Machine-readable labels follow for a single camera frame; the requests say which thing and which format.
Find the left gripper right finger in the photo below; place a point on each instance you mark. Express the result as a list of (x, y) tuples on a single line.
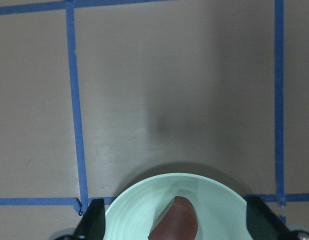
[(263, 224)]

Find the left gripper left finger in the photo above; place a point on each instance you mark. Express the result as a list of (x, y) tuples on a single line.
[(93, 223)]

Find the brown bun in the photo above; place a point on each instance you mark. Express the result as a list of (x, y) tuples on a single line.
[(178, 221)]

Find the green bowl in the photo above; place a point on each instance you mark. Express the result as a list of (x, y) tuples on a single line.
[(221, 212)]

